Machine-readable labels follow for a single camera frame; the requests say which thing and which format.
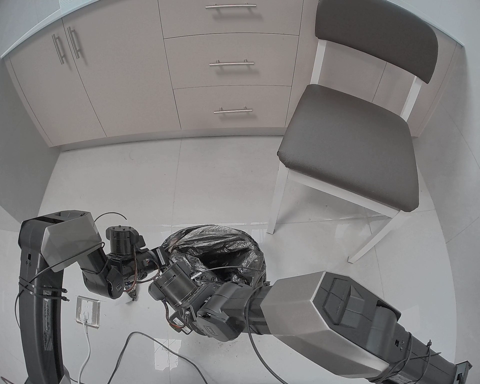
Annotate black cable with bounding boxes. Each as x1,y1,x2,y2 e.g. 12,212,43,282
193,265,289,384
108,331,208,384
91,211,129,226

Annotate beige cabinet with drawers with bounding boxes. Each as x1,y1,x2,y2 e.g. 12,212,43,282
1,0,466,152

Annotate grey chair with white legs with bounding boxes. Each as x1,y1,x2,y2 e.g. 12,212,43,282
267,0,439,264

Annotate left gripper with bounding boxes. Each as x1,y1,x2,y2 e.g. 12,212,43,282
144,244,170,271

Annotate white power cable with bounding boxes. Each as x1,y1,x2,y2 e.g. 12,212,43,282
77,313,94,384

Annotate black plastic bag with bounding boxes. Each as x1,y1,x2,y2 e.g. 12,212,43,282
161,224,268,290

